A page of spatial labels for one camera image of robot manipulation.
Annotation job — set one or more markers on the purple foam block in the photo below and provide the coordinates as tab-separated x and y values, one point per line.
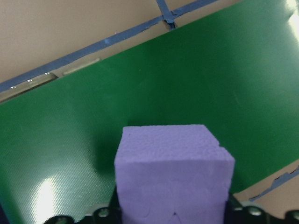
172	177

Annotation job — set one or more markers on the green conveyor belt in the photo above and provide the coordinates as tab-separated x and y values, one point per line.
163	81

